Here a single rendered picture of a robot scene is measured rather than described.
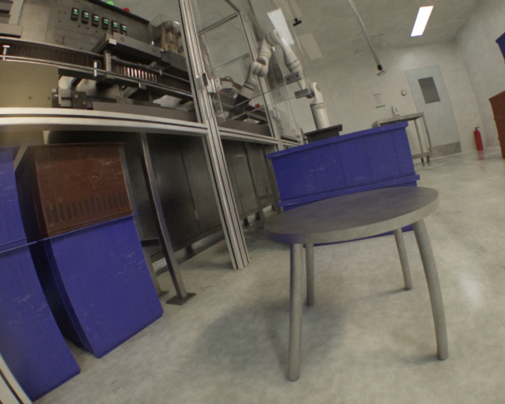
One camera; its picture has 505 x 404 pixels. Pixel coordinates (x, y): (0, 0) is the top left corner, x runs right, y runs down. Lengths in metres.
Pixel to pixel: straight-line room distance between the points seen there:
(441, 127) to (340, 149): 5.30
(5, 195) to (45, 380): 0.40
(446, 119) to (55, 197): 6.32
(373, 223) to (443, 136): 5.93
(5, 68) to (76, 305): 0.60
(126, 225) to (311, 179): 0.71
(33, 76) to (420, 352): 1.00
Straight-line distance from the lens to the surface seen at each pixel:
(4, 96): 0.68
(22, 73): 0.73
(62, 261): 0.62
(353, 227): 0.28
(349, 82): 6.10
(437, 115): 6.21
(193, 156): 1.40
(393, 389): 0.41
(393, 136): 1.02
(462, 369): 0.44
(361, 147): 1.00
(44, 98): 0.70
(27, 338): 0.61
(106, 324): 0.68
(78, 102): 0.72
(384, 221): 0.28
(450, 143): 6.23
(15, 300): 0.60
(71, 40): 1.56
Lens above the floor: 0.32
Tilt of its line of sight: 4 degrees down
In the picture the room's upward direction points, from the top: 13 degrees counter-clockwise
